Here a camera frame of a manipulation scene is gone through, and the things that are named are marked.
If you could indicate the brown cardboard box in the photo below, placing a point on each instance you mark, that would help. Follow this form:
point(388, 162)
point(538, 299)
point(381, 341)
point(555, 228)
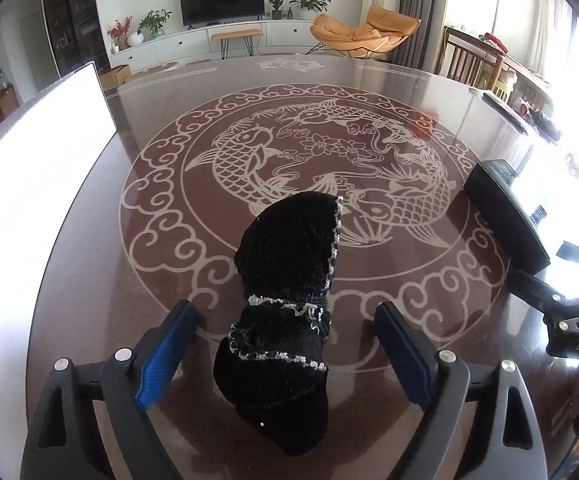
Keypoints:
point(115, 75)

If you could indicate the small potted plant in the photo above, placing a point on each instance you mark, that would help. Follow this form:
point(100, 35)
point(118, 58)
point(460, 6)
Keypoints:
point(276, 9)

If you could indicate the dark glass display cabinet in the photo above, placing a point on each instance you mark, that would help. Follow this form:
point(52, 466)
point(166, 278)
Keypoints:
point(74, 10)

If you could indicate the brown patterned glass desktop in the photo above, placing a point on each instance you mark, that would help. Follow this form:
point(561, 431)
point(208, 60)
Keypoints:
point(419, 100)

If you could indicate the black remote control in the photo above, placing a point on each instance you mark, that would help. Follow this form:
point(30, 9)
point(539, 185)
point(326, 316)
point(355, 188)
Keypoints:
point(504, 110)

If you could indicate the orange lounge chair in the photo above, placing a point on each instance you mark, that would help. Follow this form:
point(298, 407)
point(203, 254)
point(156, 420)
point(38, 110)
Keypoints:
point(349, 27)

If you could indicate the red flowers in vase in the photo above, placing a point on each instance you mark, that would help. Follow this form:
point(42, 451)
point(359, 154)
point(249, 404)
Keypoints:
point(119, 32)

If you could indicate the large leafy potted plant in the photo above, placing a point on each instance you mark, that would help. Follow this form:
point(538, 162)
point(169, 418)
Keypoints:
point(309, 2)

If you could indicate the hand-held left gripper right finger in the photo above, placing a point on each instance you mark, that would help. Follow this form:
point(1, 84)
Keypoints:
point(404, 355)

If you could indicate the black knit sock white trim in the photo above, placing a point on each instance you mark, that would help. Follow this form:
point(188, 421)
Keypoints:
point(279, 260)

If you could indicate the grey curtain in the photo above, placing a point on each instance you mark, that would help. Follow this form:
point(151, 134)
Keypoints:
point(422, 10)

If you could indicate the white box with cork floor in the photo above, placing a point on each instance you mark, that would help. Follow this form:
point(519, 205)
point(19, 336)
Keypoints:
point(34, 175)

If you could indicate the wooden slatted chair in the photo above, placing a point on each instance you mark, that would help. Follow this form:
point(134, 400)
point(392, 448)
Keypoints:
point(469, 60)

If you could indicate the black rectangular case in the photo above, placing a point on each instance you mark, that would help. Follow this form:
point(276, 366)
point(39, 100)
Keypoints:
point(507, 215)

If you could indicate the white television cabinet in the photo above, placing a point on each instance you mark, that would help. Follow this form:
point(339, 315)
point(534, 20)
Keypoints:
point(169, 42)

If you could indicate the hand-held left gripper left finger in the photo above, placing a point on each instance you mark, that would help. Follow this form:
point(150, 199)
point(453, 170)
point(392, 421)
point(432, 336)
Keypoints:
point(167, 355)

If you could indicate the black flat screen television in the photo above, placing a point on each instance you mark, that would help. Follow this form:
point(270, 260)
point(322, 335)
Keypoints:
point(222, 0)

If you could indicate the wooden bench with hairpin legs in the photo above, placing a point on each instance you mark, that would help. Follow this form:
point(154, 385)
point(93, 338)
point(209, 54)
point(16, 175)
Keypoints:
point(237, 35)

